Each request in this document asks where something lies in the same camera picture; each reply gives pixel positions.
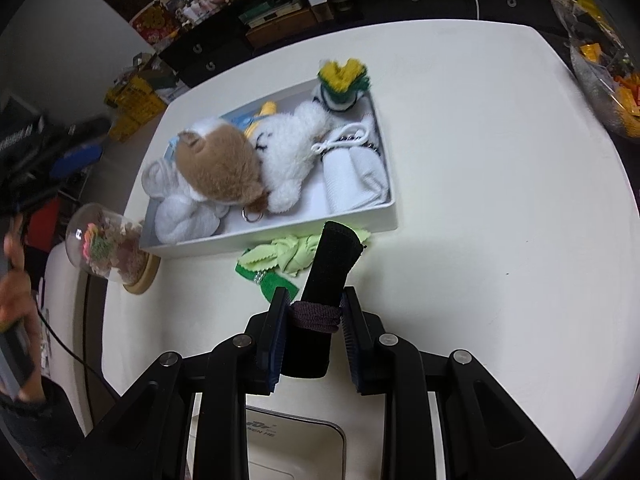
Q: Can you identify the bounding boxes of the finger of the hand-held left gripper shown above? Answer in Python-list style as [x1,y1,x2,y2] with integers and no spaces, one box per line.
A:
[47,141,106,181]
[60,116,113,143]

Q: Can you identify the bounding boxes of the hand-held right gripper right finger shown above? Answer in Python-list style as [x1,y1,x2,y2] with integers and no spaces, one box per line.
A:
[340,286,576,480]

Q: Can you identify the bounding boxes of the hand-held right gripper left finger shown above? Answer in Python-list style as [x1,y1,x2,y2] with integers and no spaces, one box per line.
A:
[80,287,293,480]

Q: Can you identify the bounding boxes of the black cloth with band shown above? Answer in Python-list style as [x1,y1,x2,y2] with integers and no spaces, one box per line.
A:
[280,220,365,380]

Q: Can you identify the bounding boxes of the light green cloth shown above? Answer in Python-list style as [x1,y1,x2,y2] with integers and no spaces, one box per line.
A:
[235,232,373,303]

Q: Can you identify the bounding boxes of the white cardboard box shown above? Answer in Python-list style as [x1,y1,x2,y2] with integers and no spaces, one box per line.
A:
[139,76,399,261]

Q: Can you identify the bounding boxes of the brown plush toy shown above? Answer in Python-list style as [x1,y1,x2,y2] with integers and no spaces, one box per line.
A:
[170,117,268,223]

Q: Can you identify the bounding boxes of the white plush toy denim overalls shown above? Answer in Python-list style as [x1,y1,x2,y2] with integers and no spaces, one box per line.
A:
[232,101,373,214]

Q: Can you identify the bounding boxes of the yellow green knitted toy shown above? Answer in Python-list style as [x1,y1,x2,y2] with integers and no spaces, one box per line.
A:
[311,58,372,111]

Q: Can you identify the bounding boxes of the person's left forearm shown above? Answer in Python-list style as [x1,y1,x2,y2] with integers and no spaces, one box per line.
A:
[0,375,86,480]

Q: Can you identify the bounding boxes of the person's left hand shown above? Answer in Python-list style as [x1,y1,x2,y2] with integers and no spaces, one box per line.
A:
[0,212,44,334]

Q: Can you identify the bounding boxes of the yellow plastic crate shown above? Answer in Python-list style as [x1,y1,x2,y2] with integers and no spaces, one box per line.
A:
[107,110,136,143]
[127,77,168,126]

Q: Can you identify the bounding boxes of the glass dome with rainbow rose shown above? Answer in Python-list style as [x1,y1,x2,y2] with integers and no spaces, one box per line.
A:
[65,203,161,295]

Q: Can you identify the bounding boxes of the large white rolled towel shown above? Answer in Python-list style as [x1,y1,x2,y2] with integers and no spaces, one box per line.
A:
[142,160,231,245]

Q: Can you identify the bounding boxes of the blue gift box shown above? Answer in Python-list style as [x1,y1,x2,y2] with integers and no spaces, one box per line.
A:
[165,0,216,26]

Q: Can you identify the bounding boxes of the small white towel with bead band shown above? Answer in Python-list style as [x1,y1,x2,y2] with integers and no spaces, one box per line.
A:
[320,120,392,213]

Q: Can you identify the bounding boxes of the green books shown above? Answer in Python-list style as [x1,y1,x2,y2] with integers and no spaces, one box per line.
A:
[239,0,306,28]

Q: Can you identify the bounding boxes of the wooden box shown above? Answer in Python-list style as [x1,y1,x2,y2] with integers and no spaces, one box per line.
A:
[245,7,321,48]

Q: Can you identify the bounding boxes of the black tv cabinet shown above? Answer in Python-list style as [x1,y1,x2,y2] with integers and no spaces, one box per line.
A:
[157,0,581,88]

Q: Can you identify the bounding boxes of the red wall poster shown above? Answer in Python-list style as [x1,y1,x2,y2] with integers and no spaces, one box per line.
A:
[129,0,181,43]

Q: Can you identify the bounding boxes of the black cable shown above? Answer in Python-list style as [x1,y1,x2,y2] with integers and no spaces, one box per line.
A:
[35,300,121,401]

